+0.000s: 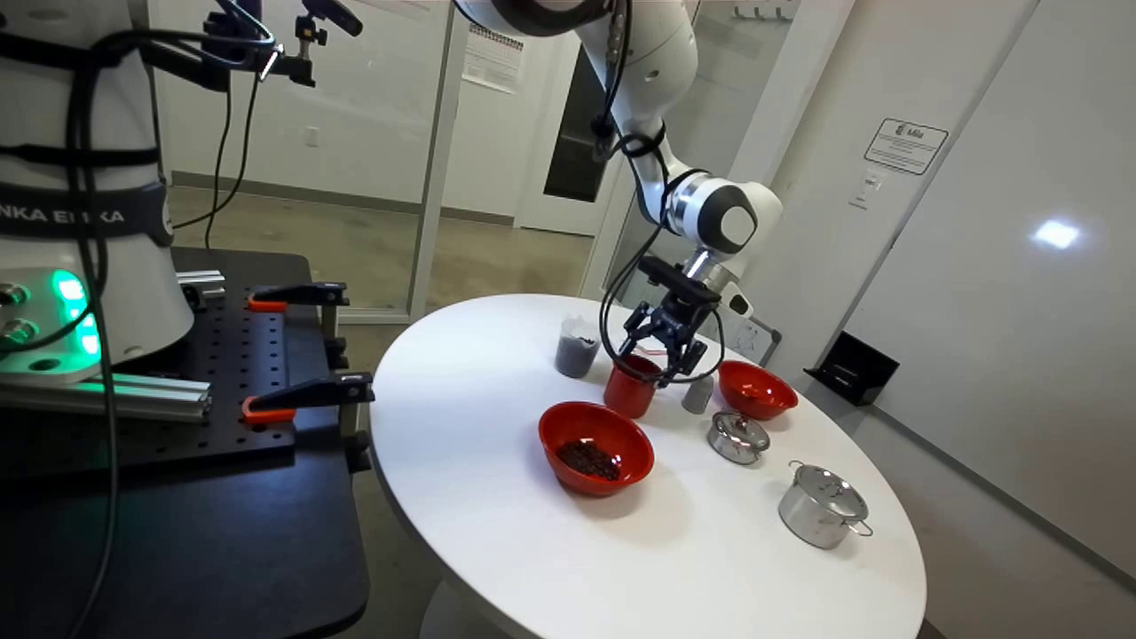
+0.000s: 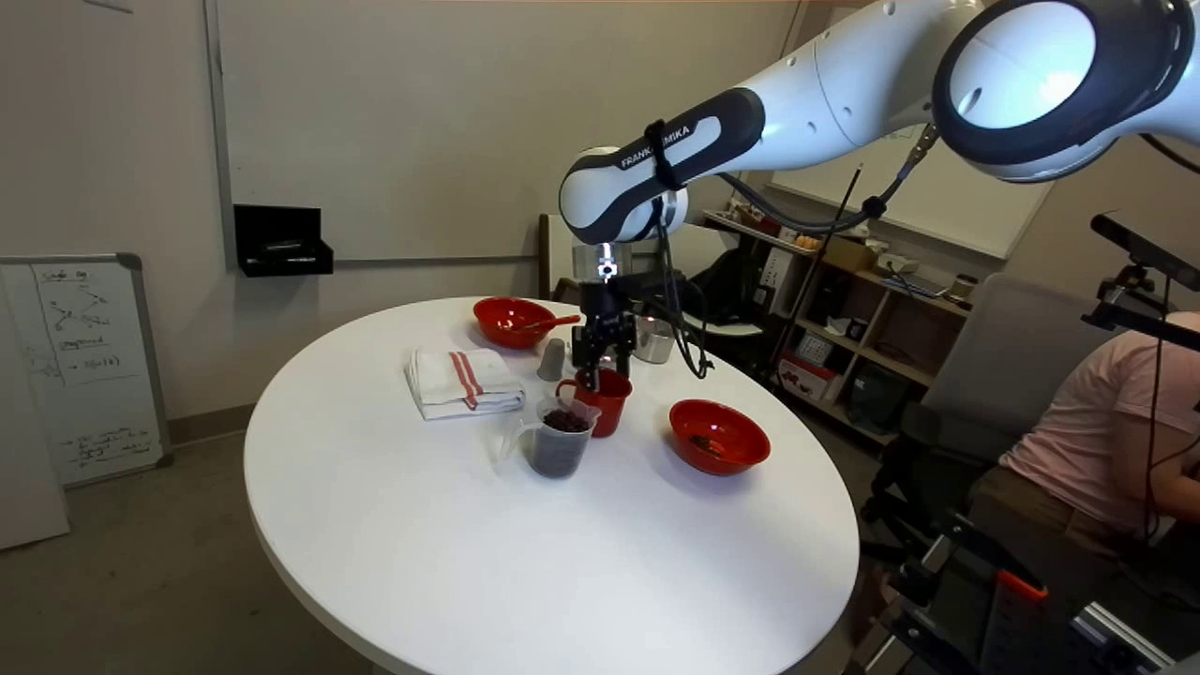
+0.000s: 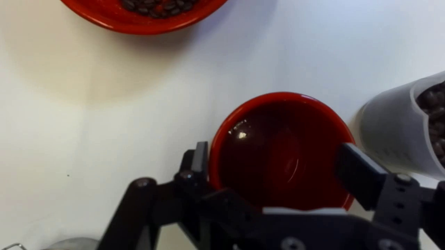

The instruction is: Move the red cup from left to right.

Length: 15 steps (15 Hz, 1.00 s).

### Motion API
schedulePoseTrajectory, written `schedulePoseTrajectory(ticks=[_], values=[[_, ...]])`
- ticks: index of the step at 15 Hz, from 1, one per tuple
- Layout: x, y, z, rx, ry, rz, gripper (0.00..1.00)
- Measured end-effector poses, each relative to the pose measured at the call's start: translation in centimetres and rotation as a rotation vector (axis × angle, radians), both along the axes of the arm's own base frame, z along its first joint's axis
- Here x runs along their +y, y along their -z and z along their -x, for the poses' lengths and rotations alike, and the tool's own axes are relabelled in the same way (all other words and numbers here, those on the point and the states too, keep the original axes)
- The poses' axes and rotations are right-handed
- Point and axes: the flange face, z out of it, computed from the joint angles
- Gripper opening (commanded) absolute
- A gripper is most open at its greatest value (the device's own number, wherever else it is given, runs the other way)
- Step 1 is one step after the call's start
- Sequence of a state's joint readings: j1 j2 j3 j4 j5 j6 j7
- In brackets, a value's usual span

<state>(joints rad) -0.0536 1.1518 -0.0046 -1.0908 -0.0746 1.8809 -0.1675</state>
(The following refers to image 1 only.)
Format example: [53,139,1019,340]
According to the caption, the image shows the white table pedestal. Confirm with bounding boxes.
[414,575,529,639]

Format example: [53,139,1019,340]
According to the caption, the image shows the white glass partition post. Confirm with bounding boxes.
[406,0,474,318]

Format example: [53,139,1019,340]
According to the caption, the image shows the red cup with handle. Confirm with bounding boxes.
[600,352,666,421]

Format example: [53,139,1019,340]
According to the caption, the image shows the black hanging camera cable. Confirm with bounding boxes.
[165,64,266,256]

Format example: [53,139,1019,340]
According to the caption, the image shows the empty red bowl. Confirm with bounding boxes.
[717,359,801,426]

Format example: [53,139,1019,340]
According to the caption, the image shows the small grey shaker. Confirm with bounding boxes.
[681,372,717,417]

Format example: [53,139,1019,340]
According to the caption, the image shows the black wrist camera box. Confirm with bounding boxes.
[639,250,717,300]

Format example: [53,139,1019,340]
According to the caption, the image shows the white paper door sign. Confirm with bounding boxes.
[859,114,955,181]

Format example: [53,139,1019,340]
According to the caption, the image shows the white wall whiteboard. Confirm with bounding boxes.
[841,0,1136,587]

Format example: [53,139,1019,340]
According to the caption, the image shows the black perforated mounting table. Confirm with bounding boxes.
[0,243,374,639]

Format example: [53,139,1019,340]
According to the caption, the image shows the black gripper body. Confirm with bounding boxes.
[623,287,729,355]

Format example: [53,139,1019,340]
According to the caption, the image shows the clear plastic cup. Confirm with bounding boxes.
[555,314,608,384]

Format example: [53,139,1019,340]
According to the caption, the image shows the red bowl holding beans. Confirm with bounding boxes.
[535,398,660,499]

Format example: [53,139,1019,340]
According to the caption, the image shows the black orange bar clamp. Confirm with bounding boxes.
[242,277,355,362]
[239,370,378,442]

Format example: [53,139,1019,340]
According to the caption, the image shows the aluminium rail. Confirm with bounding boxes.
[0,370,215,426]

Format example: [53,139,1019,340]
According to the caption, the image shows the small metal bowl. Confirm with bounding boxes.
[701,409,775,468]

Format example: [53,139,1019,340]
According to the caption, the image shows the black wall box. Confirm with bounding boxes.
[807,327,905,410]

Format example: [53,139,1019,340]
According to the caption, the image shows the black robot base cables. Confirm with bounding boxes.
[0,22,288,359]

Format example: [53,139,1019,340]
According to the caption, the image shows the steel pot with handles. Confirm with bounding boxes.
[775,462,877,555]

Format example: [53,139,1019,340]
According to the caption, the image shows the black camera on mount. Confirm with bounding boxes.
[195,0,370,91]

